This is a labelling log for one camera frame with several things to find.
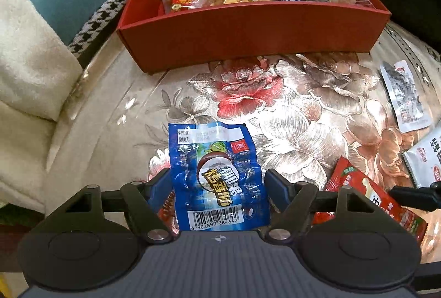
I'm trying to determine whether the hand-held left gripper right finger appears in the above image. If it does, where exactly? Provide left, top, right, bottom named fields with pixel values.
left=262, top=168, right=377, bottom=243

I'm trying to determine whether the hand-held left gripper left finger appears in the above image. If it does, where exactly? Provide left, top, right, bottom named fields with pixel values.
left=64, top=168, right=174, bottom=243

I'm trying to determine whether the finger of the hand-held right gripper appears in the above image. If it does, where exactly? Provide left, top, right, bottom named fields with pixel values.
left=389, top=181, right=441, bottom=213

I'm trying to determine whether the blue sausage packet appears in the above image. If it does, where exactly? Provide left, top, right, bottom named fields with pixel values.
left=168, top=122, right=271, bottom=233

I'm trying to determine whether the red crown print packet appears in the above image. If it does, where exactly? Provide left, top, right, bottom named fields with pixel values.
left=312, top=156, right=428, bottom=243

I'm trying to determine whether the red cardboard box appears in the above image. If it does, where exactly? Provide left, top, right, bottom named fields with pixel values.
left=116, top=0, right=392, bottom=75

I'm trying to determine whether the white packet with meat picture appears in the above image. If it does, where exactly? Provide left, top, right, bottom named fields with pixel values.
left=403, top=128, right=441, bottom=190

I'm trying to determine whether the floral tablecloth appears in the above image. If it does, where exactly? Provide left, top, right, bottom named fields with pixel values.
left=45, top=23, right=441, bottom=264

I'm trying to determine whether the small clear white packet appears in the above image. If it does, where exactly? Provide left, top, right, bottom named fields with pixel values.
left=380, top=60, right=433, bottom=133

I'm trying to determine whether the white fleece blanket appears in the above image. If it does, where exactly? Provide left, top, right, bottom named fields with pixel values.
left=0, top=0, right=83, bottom=212

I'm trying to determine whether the houndstooth cushion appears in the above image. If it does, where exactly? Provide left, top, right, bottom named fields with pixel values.
left=67, top=0, right=138, bottom=58

